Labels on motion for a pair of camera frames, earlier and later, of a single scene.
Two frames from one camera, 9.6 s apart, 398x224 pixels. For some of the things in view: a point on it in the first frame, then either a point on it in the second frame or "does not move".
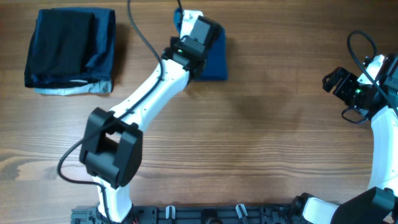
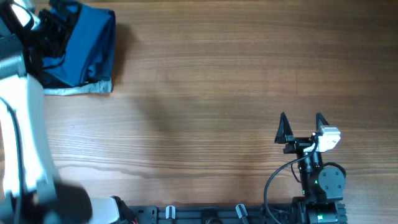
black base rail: (208, 214) does not move
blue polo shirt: (215, 67) → (89, 48)
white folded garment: (101, 86) does not move
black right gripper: (341, 91) → (298, 143)
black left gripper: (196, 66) → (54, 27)
